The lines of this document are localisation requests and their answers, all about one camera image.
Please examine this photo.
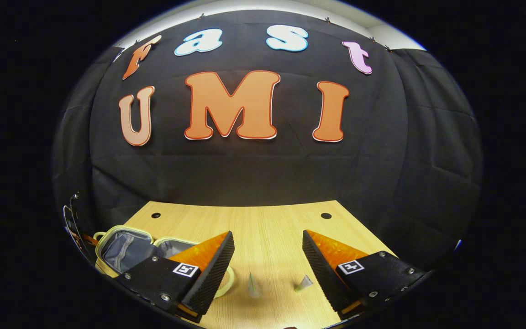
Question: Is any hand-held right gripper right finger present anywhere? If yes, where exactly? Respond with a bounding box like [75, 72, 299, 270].
[302, 230, 428, 320]

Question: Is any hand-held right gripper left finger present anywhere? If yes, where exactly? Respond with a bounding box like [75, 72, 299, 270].
[117, 231, 235, 323]

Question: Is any green and white tube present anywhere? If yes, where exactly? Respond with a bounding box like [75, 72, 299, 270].
[294, 275, 314, 293]

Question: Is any pale yellow suitcase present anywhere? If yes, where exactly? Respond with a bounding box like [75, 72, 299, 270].
[93, 225, 236, 299]

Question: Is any thin grey gripper cable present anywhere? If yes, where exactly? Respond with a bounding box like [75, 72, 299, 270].
[63, 205, 83, 251]

